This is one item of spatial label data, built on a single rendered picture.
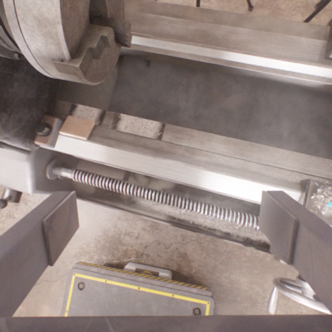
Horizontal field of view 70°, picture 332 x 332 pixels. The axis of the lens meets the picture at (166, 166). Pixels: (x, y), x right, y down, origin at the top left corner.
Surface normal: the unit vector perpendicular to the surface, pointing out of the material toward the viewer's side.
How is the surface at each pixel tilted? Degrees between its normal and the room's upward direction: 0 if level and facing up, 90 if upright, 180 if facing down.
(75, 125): 18
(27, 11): 42
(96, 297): 0
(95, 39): 12
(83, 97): 0
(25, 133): 90
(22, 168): 32
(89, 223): 0
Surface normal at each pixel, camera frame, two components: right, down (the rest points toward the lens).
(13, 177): -0.22, 0.38
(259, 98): -0.07, -0.07
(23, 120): 0.96, 0.24
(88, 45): -0.05, -0.35
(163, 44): -0.26, 0.62
